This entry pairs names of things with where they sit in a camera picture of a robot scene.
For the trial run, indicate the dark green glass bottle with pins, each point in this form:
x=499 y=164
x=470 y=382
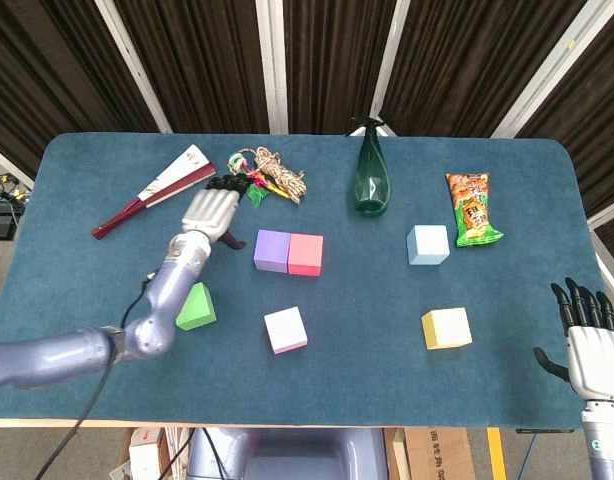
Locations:
x=372 y=190

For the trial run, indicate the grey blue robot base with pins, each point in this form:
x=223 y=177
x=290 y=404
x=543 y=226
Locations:
x=287 y=450

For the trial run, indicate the yellow foam cube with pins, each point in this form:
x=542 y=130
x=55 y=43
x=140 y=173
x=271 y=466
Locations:
x=449 y=327

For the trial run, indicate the white cardboard box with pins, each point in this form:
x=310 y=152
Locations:
x=144 y=455

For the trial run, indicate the dark brown pleated curtain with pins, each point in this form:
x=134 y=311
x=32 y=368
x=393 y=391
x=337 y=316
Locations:
x=212 y=60

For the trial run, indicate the brown cardboard box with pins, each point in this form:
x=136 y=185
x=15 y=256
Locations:
x=437 y=455

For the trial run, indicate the pale pink foam cube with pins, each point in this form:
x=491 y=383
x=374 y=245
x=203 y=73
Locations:
x=285 y=327

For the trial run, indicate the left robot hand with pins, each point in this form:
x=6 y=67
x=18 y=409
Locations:
x=212 y=212

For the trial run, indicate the colourful tassel ornament green leaves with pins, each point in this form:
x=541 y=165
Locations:
x=257 y=195

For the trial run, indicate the purple foam cube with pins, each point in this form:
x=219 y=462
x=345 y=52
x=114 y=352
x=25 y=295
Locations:
x=272 y=250

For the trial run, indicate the orange green snack bag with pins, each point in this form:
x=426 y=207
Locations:
x=472 y=215

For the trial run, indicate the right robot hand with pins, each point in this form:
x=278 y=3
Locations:
x=597 y=360

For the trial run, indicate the folding fan dark red ribs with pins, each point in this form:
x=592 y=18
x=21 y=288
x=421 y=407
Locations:
x=182 y=170

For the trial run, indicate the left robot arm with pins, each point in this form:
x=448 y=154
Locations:
x=47 y=357

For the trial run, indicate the light blue foam cube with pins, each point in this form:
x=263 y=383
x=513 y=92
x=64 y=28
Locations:
x=427 y=245

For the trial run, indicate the red foam cube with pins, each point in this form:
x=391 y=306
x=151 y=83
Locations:
x=305 y=252

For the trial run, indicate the blue felt table mat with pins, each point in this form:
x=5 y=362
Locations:
x=362 y=380

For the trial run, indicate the white metal frame post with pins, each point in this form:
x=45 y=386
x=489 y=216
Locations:
x=386 y=65
x=548 y=65
x=135 y=65
x=9 y=170
x=274 y=65
x=609 y=212

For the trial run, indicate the green foam cube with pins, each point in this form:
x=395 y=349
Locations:
x=199 y=310

